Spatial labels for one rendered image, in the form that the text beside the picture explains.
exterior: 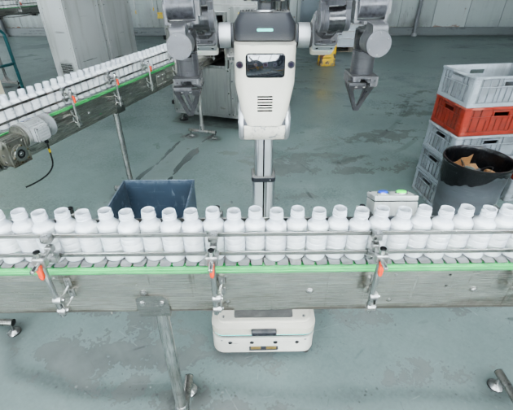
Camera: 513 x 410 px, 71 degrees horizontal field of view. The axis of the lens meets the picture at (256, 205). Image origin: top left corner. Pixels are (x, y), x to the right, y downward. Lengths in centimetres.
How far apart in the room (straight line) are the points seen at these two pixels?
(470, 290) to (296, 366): 105
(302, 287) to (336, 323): 115
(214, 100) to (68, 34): 284
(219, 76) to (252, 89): 329
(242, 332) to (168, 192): 78
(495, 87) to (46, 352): 332
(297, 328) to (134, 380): 86
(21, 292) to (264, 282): 73
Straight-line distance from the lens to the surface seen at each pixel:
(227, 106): 478
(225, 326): 187
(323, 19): 133
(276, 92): 143
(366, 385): 205
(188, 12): 95
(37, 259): 109
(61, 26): 682
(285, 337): 193
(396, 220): 107
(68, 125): 265
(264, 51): 140
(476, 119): 319
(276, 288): 110
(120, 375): 212
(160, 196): 167
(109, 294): 120
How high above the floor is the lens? 171
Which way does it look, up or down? 33 degrees down
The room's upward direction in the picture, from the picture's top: straight up
